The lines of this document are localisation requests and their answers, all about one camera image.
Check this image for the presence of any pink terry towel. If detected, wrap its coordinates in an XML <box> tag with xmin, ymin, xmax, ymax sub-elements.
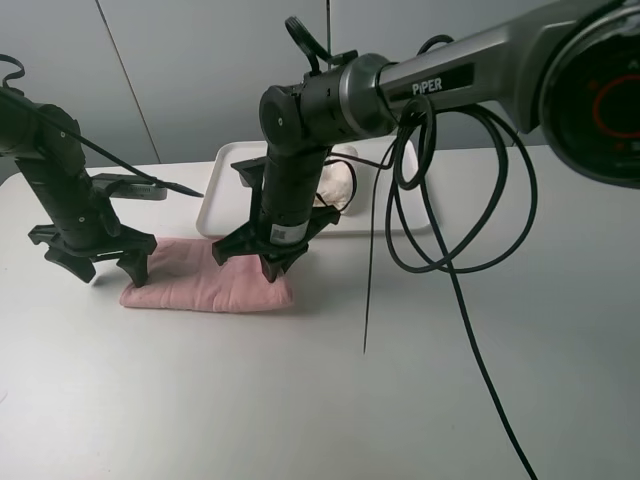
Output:
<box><xmin>119</xmin><ymin>238</ymin><xmax>293</xmax><ymax>313</ymax></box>

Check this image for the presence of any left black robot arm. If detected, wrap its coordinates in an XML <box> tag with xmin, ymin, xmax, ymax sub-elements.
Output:
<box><xmin>1</xmin><ymin>55</ymin><xmax>157</xmax><ymax>287</ymax></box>

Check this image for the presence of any cream white terry towel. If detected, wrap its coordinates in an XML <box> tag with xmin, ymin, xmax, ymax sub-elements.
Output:
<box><xmin>313</xmin><ymin>145</ymin><xmax>358</xmax><ymax>212</ymax></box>

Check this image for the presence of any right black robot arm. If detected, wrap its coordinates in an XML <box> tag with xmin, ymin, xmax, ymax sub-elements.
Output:
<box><xmin>212</xmin><ymin>1</ymin><xmax>639</xmax><ymax>279</ymax></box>

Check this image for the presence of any white rectangular plastic tray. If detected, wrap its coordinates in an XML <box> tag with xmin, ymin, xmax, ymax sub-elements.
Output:
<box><xmin>196</xmin><ymin>141</ymin><xmax>435</xmax><ymax>239</ymax></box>

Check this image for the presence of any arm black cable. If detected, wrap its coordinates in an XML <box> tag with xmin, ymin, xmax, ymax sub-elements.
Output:
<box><xmin>0</xmin><ymin>54</ymin><xmax>205</xmax><ymax>198</ymax></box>
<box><xmin>362</xmin><ymin>34</ymin><xmax>539</xmax><ymax>480</ymax></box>

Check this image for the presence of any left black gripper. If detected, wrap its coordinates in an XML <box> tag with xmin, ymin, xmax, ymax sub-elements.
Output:
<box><xmin>17</xmin><ymin>159</ymin><xmax>157</xmax><ymax>288</ymax></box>

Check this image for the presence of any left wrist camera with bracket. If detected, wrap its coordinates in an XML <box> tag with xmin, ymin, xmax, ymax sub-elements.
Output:
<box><xmin>92</xmin><ymin>173</ymin><xmax>167</xmax><ymax>201</ymax></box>

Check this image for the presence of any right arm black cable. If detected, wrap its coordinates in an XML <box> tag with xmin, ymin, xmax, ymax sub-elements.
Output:
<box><xmin>362</xmin><ymin>34</ymin><xmax>539</xmax><ymax>480</ymax></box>

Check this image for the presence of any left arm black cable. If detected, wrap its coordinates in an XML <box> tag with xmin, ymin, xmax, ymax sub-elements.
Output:
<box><xmin>0</xmin><ymin>54</ymin><xmax>205</xmax><ymax>198</ymax></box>

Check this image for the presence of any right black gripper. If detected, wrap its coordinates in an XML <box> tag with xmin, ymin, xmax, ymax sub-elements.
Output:
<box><xmin>212</xmin><ymin>147</ymin><xmax>340</xmax><ymax>283</ymax></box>

